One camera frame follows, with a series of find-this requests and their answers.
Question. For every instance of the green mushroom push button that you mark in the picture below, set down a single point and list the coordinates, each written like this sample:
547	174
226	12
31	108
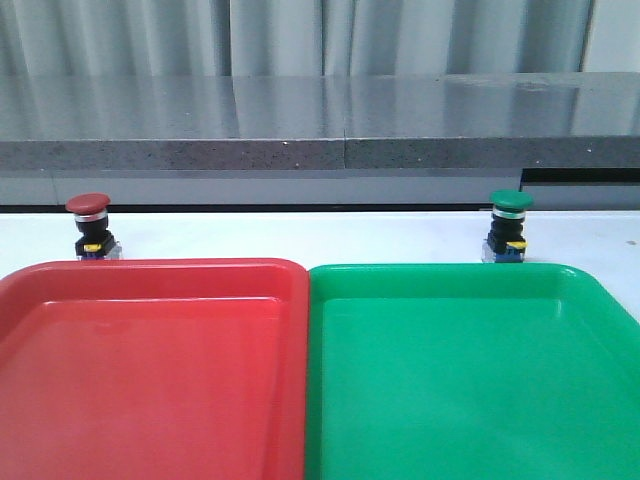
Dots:
504	242

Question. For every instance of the red mushroom push button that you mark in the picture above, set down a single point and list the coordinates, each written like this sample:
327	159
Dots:
92	221

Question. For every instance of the green plastic tray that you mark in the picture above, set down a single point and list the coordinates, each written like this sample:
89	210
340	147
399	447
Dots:
470	371

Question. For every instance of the red plastic tray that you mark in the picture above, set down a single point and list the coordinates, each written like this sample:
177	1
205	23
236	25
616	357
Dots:
154	369

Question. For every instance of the grey stone counter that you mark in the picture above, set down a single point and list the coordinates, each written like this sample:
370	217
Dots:
417	142

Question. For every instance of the white pleated curtain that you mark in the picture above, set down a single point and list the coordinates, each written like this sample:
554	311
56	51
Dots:
292	38

